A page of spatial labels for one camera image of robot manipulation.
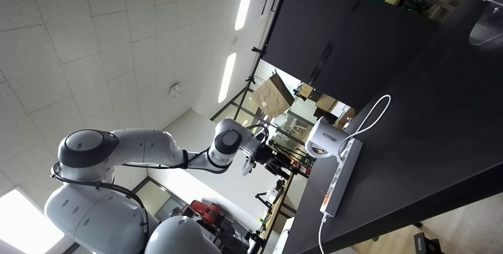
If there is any long ceiling light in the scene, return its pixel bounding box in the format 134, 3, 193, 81
235, 0, 259, 31
218, 52, 237, 104

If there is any red machine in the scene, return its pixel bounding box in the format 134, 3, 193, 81
190, 201, 225, 228

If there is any clear glass bowl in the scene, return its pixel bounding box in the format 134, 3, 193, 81
468, 0, 503, 46

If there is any black floor box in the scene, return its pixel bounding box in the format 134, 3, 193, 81
413, 232, 445, 254

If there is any white power strip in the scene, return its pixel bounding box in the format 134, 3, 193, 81
320, 138, 363, 218

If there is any white power strip cable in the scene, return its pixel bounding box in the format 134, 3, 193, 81
318, 214, 329, 254

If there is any white kettle cable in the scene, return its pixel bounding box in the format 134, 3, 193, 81
337, 94, 392, 161

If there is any cardboard box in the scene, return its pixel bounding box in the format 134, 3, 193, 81
251, 74, 295, 119

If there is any square ceiling light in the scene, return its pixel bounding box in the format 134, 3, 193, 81
0, 188, 65, 254

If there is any white electric kettle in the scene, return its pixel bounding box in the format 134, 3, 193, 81
305, 116, 350, 159

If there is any black partition panel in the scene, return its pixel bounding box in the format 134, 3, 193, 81
261, 0, 437, 110

